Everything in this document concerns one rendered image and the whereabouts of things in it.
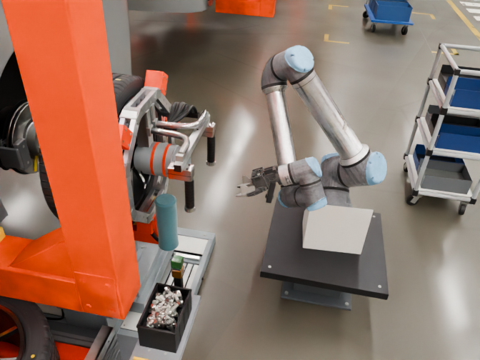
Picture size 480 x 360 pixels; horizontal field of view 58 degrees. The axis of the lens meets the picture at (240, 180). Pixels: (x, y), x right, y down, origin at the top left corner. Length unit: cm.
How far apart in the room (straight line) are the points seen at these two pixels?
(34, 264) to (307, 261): 122
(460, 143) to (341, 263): 123
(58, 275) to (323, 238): 123
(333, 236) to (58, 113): 146
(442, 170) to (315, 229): 145
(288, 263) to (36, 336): 113
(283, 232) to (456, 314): 101
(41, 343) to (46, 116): 84
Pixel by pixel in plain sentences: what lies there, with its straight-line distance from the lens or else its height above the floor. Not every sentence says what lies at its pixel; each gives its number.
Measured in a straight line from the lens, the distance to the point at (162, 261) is 235.
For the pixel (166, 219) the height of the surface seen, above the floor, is 67.
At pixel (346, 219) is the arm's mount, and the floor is 52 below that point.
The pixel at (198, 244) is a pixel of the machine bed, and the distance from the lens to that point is 253.
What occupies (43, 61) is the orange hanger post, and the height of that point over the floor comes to 146.
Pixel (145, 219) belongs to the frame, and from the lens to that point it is 186.
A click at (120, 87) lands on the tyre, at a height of 117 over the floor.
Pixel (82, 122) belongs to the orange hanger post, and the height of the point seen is 131.
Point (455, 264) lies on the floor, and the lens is 290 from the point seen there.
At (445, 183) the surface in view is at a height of 21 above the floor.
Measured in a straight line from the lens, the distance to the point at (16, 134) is 200.
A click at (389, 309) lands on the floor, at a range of 250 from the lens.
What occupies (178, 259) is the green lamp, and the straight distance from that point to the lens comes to 164.
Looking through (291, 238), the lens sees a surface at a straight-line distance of 228.
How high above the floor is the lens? 184
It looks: 35 degrees down
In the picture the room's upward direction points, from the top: 3 degrees clockwise
